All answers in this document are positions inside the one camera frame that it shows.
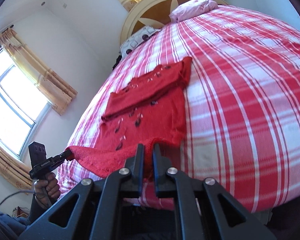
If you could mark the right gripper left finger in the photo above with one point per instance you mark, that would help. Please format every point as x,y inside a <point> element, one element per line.
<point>91,209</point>

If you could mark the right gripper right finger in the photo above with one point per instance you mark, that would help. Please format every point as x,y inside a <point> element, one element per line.
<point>203,208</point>

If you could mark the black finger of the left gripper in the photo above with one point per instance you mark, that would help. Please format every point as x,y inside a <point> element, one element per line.
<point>57,160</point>

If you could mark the red knitted sweater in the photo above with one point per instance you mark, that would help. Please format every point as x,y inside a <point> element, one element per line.
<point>149,110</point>

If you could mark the person's left hand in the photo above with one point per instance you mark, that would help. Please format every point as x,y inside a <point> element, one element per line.
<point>47,190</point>

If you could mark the beige curtain left window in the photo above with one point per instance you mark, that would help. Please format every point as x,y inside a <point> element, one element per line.
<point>48,82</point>

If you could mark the red white plaid bedspread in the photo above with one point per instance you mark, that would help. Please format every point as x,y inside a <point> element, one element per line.
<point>242,105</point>

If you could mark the white patterned pillow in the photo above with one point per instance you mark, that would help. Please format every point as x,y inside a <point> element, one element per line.
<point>141,36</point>

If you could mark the cream arched wooden headboard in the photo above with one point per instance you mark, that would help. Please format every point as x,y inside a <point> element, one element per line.
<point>155,13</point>

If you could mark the pink pillow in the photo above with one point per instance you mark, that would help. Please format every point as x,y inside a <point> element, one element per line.
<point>191,9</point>

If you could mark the window with metal frame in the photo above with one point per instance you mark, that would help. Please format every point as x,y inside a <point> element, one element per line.
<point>22,108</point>

